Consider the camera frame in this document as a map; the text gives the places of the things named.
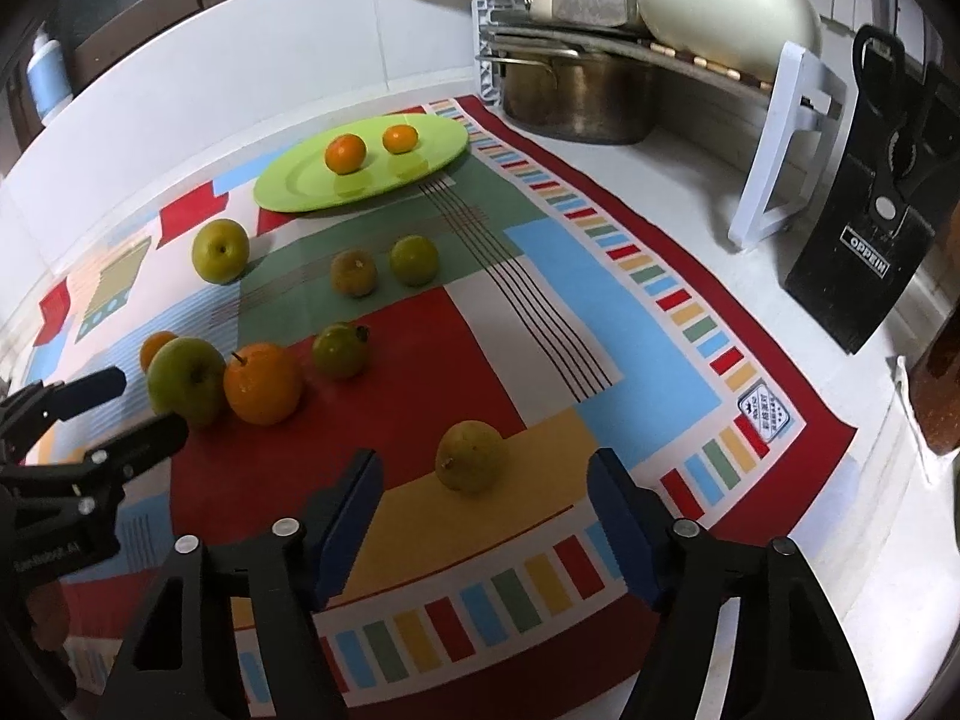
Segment yellow green citrus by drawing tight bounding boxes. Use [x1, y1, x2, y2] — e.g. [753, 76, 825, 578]
[436, 420, 508, 496]

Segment large orange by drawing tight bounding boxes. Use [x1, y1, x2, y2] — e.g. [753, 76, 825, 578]
[223, 343, 304, 426]

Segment large green apple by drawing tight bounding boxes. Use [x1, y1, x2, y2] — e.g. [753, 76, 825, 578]
[146, 337, 228, 430]

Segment colourful patchwork cloth mat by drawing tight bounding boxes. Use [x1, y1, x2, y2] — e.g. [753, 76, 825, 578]
[30, 94, 857, 720]

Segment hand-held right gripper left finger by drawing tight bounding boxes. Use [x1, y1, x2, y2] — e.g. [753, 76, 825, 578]
[105, 448, 385, 720]

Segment brownish yellow tangerine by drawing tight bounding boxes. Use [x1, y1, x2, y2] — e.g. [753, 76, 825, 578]
[331, 250, 378, 296]

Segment cream ceramic pot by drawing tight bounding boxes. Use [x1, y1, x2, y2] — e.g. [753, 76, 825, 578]
[636, 0, 835, 80]

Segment green tangerine with stem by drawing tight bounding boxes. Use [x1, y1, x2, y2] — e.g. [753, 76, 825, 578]
[312, 323, 371, 380]

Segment white kitchen shelf rack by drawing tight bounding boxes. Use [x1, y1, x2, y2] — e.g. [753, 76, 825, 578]
[471, 0, 851, 251]

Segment steel stock pot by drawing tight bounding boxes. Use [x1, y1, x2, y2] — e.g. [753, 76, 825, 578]
[499, 49, 661, 146]

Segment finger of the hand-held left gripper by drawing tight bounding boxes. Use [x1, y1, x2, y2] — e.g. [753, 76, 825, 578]
[0, 411, 190, 522]
[0, 367, 128, 458]

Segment small green apple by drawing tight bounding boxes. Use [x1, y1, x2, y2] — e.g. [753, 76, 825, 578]
[192, 219, 251, 284]

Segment person's left hand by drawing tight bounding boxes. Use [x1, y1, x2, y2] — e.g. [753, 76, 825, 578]
[15, 581, 80, 691]

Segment black kitchen scissors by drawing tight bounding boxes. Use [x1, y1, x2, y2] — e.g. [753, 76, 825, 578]
[853, 24, 931, 226]

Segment white blue pump bottle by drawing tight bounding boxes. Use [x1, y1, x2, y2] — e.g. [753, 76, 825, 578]
[26, 26, 76, 125]

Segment green plate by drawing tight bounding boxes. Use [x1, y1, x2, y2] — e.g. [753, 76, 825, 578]
[253, 114, 472, 214]

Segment black knife block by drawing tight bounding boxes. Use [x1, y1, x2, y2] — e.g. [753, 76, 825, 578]
[784, 22, 960, 356]

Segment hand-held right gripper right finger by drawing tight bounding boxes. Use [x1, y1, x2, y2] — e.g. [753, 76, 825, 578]
[586, 447, 878, 720]

